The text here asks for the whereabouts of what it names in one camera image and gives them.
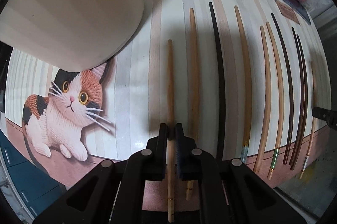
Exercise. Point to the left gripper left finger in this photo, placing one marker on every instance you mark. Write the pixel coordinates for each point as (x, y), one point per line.
(155, 162)

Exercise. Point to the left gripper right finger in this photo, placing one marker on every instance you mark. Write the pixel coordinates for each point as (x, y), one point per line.
(187, 162)

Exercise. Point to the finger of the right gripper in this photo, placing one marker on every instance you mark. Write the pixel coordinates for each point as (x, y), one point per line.
(329, 116)

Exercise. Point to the light wooden chopstick gold band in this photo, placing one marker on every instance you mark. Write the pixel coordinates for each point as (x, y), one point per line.
(170, 140)

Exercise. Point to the wooden chopstick blue patterned end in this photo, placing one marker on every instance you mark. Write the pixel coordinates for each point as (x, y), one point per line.
(248, 87)

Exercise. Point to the plain light wooden chopstick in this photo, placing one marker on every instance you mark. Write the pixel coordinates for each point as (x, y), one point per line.
(267, 107)

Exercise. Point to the striped cat print mat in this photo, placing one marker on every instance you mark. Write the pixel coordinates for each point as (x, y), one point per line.
(135, 100)

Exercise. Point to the small brown card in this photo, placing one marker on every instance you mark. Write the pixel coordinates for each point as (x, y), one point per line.
(287, 12)

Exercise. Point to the blue cabinet drawers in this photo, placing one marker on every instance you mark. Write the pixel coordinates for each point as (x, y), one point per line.
(36, 189)

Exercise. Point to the black chopstick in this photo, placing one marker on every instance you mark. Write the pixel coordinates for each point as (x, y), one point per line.
(222, 87)

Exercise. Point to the beige utensil holder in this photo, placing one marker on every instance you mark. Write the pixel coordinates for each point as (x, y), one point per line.
(73, 35)

